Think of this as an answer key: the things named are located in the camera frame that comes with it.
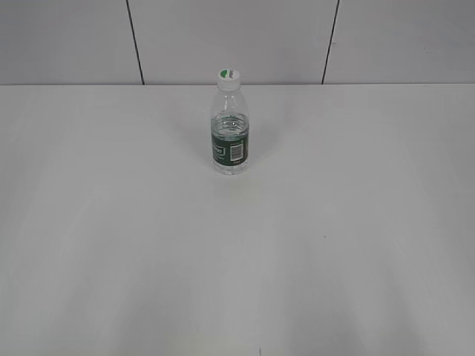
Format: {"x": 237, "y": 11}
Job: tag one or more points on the clear Cestbon water bottle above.
{"x": 229, "y": 125}

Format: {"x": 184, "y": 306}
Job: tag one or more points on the white green bottle cap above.
{"x": 228, "y": 80}

